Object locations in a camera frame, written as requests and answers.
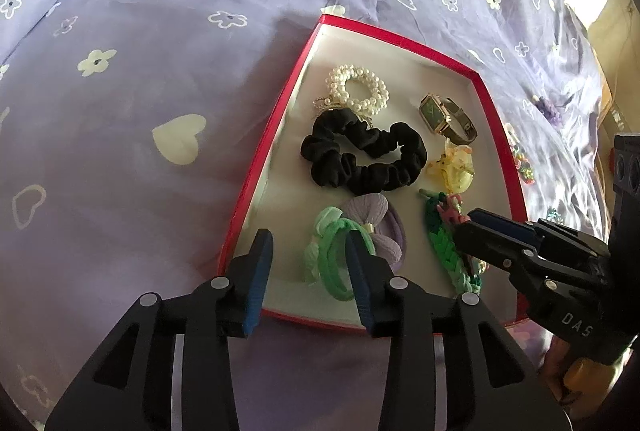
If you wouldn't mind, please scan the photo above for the pink cartoon hair clip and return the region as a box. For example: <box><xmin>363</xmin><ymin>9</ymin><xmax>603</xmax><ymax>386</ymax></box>
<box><xmin>436</xmin><ymin>192</ymin><xmax>470</xmax><ymax>227</ymax></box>

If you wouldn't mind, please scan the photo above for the mint green hair tie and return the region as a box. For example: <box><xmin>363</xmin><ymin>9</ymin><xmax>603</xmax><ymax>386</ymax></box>
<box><xmin>302</xmin><ymin>205</ymin><xmax>377</xmax><ymax>303</ymax></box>

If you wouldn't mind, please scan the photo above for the green braided hair band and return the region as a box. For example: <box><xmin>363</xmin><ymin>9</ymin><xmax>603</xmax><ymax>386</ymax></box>
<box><xmin>419</xmin><ymin>189</ymin><xmax>486</xmax><ymax>295</ymax></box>

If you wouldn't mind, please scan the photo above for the yellow translucent hair claw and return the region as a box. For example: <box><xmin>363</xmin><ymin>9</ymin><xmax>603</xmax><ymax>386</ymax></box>
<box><xmin>427</xmin><ymin>138</ymin><xmax>475</xmax><ymax>194</ymax></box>

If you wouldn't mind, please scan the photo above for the purple bow hair tie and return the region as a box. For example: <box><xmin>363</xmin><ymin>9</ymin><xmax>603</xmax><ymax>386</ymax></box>
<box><xmin>342</xmin><ymin>191</ymin><xmax>407</xmax><ymax>274</ymax></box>

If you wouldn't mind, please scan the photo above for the gold wrist watch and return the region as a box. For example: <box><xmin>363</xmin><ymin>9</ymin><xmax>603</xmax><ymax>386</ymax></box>
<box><xmin>419</xmin><ymin>93</ymin><xmax>477</xmax><ymax>146</ymax></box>

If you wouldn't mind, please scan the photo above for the black fabric scrunchie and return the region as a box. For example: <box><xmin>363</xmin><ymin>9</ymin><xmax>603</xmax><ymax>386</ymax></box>
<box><xmin>300</xmin><ymin>109</ymin><xmax>427</xmax><ymax>196</ymax></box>

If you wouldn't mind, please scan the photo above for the white pearl bracelet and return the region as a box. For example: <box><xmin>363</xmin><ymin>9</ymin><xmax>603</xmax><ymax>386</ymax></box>
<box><xmin>312</xmin><ymin>63</ymin><xmax>391</xmax><ymax>117</ymax></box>

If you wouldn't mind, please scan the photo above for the red jewelry box tray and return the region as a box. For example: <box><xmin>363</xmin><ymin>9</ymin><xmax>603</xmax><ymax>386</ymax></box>
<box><xmin>218</xmin><ymin>15</ymin><xmax>527</xmax><ymax>331</ymax></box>

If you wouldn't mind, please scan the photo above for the person's right hand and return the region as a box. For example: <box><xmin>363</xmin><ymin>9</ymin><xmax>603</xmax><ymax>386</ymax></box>
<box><xmin>539</xmin><ymin>336</ymin><xmax>632</xmax><ymax>420</ymax></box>

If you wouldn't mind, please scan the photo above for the purple floral bed quilt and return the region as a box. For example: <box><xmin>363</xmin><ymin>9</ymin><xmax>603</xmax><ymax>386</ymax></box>
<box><xmin>1</xmin><ymin>0</ymin><xmax>608</xmax><ymax>425</ymax></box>

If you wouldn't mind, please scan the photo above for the colourful beaded bracelet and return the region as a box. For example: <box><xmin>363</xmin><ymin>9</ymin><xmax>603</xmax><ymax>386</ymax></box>
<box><xmin>503</xmin><ymin>122</ymin><xmax>536</xmax><ymax>187</ymax></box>

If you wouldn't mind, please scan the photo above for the purple fluffy hair tie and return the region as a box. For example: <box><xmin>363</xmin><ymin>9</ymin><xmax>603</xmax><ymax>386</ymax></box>
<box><xmin>531</xmin><ymin>94</ymin><xmax>569</xmax><ymax>126</ymax></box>

